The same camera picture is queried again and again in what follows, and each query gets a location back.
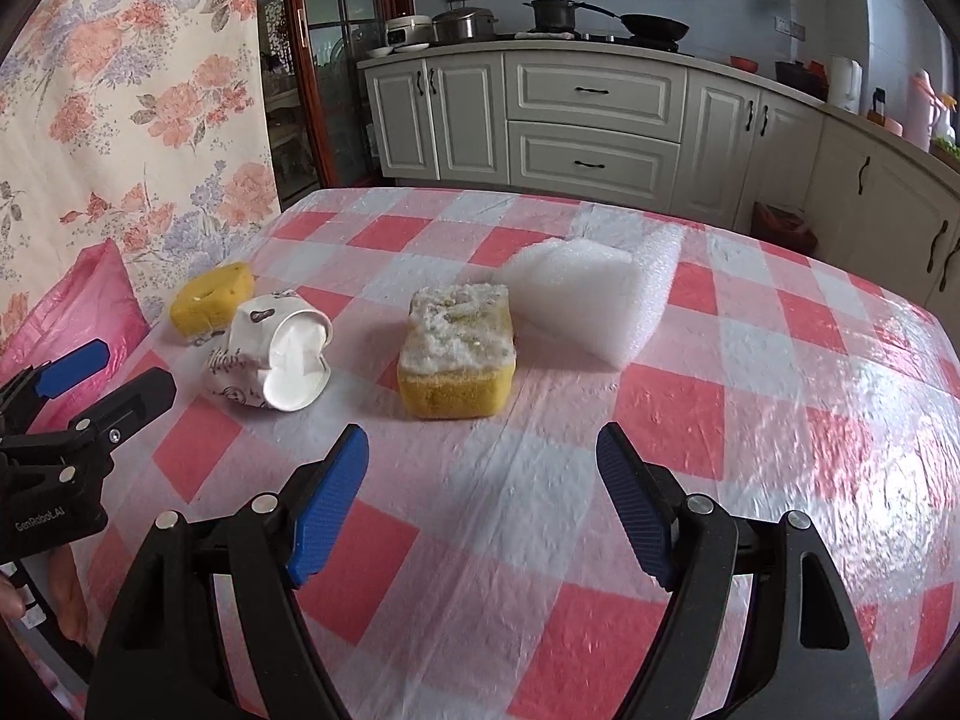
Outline white electric kettle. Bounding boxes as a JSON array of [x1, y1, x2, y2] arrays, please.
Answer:
[[827, 55, 864, 115]]

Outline pink trash bag bin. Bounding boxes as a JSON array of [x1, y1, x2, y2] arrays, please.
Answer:
[[2, 239, 149, 433]]

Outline person's left hand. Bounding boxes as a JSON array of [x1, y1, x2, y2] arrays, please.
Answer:
[[0, 546, 96, 650]]

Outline silver pressure cooker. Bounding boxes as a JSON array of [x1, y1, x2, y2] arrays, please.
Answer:
[[433, 7, 496, 46]]

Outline floral curtain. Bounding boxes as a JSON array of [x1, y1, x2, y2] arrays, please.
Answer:
[[2, 0, 280, 333]]

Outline pink thermos bottle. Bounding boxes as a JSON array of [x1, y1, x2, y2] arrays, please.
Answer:
[[903, 70, 939, 153]]

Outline red bowl on counter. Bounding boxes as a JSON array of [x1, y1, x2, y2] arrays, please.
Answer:
[[729, 55, 758, 73]]

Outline black saucepan with lid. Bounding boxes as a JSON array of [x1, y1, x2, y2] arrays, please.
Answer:
[[526, 0, 615, 32]]

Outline yellow sponge with white top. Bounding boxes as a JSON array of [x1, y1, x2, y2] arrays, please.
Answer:
[[397, 283, 516, 419]]

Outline red framed glass door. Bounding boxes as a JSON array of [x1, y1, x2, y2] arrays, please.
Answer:
[[257, 0, 413, 208]]

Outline white paper cup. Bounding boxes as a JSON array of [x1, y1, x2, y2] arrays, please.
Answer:
[[203, 291, 334, 413]]

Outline white rice cooker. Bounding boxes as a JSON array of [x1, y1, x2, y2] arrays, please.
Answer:
[[384, 15, 434, 47]]

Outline white foam block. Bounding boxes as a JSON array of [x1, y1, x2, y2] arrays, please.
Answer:
[[493, 226, 685, 371]]

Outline dark red floor bin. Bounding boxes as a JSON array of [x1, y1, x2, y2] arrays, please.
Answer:
[[750, 203, 818, 257]]

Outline red white checkered tablecloth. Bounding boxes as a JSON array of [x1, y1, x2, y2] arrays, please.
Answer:
[[70, 185, 960, 720]]

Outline yellow sponge with hole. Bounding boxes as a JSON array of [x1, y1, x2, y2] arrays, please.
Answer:
[[169, 262, 256, 338]]

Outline white kitchen base cabinets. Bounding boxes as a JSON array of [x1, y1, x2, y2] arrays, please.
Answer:
[[361, 39, 958, 328]]

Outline black frying pan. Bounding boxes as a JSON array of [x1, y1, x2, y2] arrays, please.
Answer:
[[620, 13, 690, 50]]

